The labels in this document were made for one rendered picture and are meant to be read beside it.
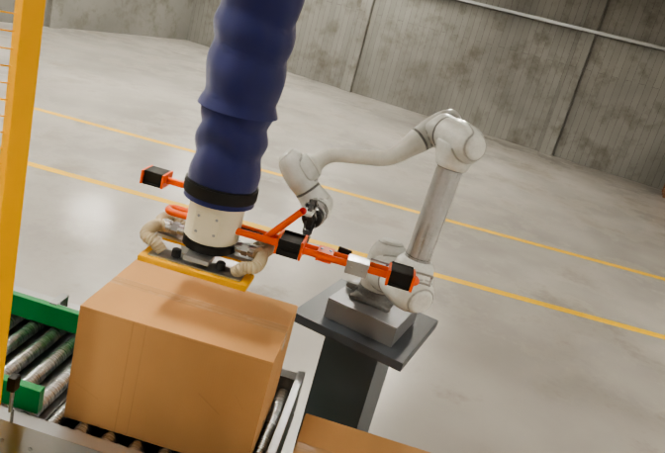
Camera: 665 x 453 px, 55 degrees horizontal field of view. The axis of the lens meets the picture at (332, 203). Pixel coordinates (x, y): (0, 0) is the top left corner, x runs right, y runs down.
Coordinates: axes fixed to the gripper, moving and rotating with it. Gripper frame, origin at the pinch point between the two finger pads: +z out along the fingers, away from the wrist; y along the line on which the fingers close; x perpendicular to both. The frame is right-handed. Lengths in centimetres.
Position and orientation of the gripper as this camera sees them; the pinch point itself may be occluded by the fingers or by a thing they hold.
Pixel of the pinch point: (303, 233)
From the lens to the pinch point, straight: 211.1
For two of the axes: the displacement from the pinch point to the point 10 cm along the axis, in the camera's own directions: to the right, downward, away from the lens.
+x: -9.6, -2.6, 0.7
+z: -1.4, 2.7, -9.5
